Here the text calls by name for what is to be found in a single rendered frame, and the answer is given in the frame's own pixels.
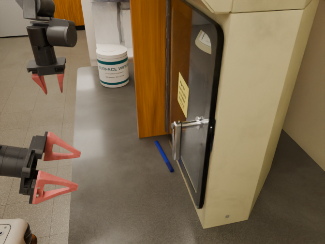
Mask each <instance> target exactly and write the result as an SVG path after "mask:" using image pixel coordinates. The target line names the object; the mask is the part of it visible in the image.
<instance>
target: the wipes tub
mask: <svg viewBox="0 0 325 244"><path fill-rule="evenodd" d="M96 55H97V63H98V69H99V76H100V82H101V84H102V85H103V86H105V87H109V88H117V87H122V86H124V85H126V84H127V83H128V82H129V68H128V55H127V48H126V47H124V46H121V45H106V46H102V47H99V48H98V49H96Z"/></svg>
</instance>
